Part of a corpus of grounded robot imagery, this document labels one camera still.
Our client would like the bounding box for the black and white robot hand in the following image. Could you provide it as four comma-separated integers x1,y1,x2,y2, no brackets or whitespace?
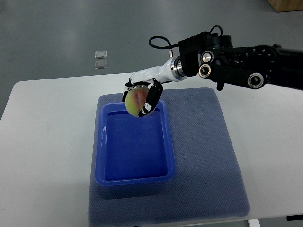
122,56,187,117

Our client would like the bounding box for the yellow red peach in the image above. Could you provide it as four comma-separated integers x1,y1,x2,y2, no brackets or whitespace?
125,87,153,117

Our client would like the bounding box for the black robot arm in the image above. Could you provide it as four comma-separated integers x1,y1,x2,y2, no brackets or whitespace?
178,30,303,91

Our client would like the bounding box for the upper metal floor plate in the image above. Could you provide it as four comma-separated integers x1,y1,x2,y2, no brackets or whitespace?
95,50,107,59

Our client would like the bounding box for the blue plastic tray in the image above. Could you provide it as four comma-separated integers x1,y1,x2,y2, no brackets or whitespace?
95,100,176,187

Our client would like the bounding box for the blue grey textured mat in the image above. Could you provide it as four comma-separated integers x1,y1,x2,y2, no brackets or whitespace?
88,88,250,227

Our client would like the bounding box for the brown cardboard box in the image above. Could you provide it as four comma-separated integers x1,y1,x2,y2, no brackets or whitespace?
267,0,303,12

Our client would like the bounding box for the black cable loop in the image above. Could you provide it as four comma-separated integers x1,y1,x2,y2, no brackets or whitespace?
148,35,180,56

